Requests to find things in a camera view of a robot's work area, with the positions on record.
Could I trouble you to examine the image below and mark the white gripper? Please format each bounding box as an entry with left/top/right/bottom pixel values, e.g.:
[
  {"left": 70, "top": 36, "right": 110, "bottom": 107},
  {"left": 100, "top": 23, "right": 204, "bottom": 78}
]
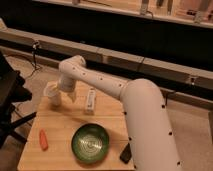
[{"left": 58, "top": 75, "right": 76, "bottom": 103}]

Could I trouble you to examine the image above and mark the white ceramic cup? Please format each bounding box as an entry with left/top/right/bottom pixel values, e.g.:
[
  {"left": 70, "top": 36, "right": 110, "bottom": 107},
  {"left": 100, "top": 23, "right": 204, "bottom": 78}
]
[{"left": 43, "top": 82, "right": 61, "bottom": 106}]

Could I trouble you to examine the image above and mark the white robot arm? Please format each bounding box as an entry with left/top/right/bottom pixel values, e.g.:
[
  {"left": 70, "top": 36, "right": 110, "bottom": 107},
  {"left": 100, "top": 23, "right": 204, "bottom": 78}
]
[{"left": 58, "top": 55, "right": 183, "bottom": 171}]

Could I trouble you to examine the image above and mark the green ceramic bowl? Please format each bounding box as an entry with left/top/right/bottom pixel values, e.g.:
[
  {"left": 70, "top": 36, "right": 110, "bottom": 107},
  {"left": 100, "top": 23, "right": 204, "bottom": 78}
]
[{"left": 71, "top": 123, "right": 109, "bottom": 164}]

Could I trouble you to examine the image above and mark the white remote controller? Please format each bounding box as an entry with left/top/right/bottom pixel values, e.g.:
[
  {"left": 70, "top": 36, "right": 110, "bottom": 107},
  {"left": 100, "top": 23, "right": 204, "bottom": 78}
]
[{"left": 85, "top": 88, "right": 96, "bottom": 114}]

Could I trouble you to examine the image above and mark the orange carrot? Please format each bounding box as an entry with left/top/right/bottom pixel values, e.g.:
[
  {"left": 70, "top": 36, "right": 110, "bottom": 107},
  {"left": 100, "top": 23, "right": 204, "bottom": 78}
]
[{"left": 39, "top": 130, "right": 48, "bottom": 151}]

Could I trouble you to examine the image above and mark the black office chair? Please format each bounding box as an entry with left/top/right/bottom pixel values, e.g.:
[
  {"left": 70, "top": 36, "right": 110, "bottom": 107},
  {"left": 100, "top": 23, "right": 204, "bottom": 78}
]
[{"left": 0, "top": 51, "right": 36, "bottom": 148}]

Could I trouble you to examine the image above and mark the black rectangular device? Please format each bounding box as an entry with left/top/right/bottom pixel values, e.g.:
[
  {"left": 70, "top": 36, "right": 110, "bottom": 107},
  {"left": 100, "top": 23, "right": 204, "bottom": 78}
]
[{"left": 120, "top": 144, "right": 132, "bottom": 164}]

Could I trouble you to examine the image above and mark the black power cable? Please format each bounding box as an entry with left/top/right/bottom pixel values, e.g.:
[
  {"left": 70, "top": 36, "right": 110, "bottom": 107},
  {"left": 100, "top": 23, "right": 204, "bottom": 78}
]
[{"left": 6, "top": 40, "right": 44, "bottom": 80}]

